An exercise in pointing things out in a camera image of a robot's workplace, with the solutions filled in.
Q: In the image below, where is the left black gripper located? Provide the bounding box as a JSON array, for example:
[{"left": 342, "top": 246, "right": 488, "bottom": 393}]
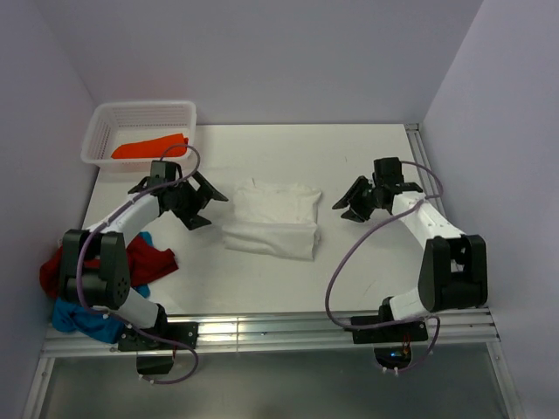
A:
[{"left": 169, "top": 171, "right": 226, "bottom": 230}]

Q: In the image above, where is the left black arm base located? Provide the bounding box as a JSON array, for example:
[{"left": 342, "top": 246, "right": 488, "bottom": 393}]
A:
[{"left": 117, "top": 322, "right": 199, "bottom": 378}]

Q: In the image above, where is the purple cable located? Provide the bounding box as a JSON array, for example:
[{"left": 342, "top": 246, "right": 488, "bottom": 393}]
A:
[
  {"left": 325, "top": 160, "right": 445, "bottom": 374},
  {"left": 76, "top": 142, "right": 202, "bottom": 385}
]

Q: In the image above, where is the blue t-shirt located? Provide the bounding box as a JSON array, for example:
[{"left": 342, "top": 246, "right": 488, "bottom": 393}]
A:
[{"left": 51, "top": 230, "right": 156, "bottom": 346}]

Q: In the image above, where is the white printed t-shirt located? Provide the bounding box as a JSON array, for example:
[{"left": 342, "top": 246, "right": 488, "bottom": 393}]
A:
[{"left": 222, "top": 178, "right": 321, "bottom": 261}]

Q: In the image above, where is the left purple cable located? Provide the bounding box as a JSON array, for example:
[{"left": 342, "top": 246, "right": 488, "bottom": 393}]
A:
[{"left": 76, "top": 142, "right": 202, "bottom": 385}]

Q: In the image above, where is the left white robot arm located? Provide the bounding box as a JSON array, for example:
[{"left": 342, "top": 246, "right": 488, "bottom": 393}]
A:
[{"left": 59, "top": 160, "right": 227, "bottom": 348}]

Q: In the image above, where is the front aluminium rail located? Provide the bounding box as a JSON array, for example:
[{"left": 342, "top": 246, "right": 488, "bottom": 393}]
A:
[{"left": 39, "top": 308, "right": 500, "bottom": 359}]

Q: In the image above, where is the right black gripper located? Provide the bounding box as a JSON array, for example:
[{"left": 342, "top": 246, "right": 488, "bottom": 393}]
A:
[{"left": 333, "top": 175, "right": 380, "bottom": 223}]

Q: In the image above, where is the white plastic basket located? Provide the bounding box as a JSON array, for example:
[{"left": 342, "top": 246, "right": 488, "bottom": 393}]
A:
[{"left": 80, "top": 100, "right": 197, "bottom": 173}]

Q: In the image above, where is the dark red t-shirt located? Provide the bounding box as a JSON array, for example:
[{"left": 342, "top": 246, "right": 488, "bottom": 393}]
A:
[{"left": 39, "top": 231, "right": 178, "bottom": 299}]

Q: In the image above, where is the orange rolled t-shirt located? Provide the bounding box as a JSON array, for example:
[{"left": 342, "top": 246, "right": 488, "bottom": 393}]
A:
[{"left": 111, "top": 133, "right": 189, "bottom": 160}]

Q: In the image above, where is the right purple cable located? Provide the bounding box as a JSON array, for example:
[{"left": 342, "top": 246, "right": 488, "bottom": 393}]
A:
[{"left": 325, "top": 160, "right": 445, "bottom": 374}]

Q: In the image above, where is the right side aluminium rail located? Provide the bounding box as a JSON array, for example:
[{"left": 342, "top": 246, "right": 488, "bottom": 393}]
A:
[{"left": 404, "top": 122, "right": 481, "bottom": 309}]

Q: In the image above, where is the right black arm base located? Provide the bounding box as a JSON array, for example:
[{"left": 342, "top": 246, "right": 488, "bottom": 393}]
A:
[{"left": 344, "top": 315, "right": 429, "bottom": 375}]

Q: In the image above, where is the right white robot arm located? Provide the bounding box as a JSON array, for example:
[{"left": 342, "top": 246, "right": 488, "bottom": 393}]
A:
[{"left": 324, "top": 157, "right": 488, "bottom": 340}]

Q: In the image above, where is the aluminium rail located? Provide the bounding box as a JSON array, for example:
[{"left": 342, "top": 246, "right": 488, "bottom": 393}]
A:
[
  {"left": 404, "top": 122, "right": 481, "bottom": 309},
  {"left": 39, "top": 308, "right": 500, "bottom": 359}
]

